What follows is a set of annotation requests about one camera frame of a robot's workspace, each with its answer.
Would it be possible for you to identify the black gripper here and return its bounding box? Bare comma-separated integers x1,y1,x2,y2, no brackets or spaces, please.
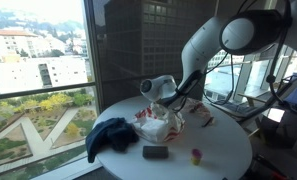
161,93,190,113

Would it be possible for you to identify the peach t-shirt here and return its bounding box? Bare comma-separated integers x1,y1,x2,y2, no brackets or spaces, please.
182,97,216,127

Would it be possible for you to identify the white red plastic bag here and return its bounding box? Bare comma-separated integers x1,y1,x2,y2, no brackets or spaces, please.
131,101,186,144

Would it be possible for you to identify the yellow container magenta lid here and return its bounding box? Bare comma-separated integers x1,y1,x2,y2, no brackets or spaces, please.
190,148,204,166

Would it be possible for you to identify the black rectangular box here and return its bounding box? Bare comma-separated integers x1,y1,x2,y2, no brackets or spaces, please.
142,145,170,160

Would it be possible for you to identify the dark blue cloth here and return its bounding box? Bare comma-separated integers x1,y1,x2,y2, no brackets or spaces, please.
85,117,140,164

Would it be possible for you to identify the wooden desk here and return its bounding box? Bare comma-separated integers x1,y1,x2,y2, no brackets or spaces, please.
237,92,266,103

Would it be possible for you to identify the thin black cable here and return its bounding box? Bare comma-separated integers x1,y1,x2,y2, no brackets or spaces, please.
201,53,237,106

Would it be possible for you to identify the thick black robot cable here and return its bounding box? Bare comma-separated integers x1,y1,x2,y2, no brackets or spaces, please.
266,0,297,118

